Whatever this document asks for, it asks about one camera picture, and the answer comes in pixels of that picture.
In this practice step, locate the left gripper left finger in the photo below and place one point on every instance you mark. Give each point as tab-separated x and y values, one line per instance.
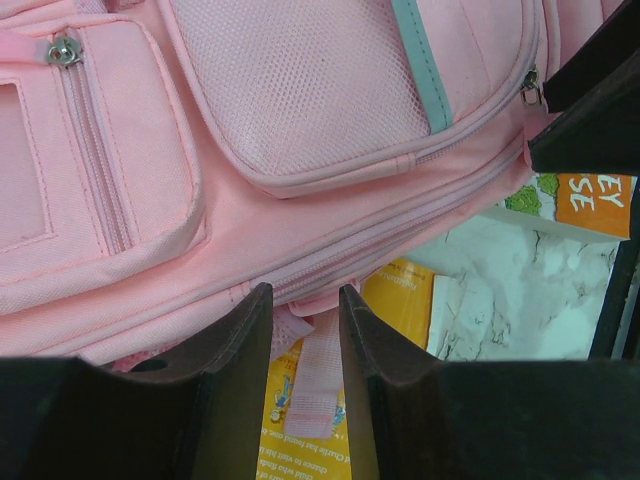
192	412

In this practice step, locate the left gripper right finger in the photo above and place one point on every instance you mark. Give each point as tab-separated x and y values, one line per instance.
535	419

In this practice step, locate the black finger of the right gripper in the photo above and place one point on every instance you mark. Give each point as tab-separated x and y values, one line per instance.
592	101

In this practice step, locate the pink school backpack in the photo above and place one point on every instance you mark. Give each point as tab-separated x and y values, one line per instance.
159	159

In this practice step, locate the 78-storey treehouse book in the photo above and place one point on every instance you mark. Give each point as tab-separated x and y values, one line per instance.
586	208

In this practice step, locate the orange paperback book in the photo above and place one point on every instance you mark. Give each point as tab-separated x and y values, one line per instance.
379	427

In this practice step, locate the black mounting base rail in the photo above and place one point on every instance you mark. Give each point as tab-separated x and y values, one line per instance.
610	318

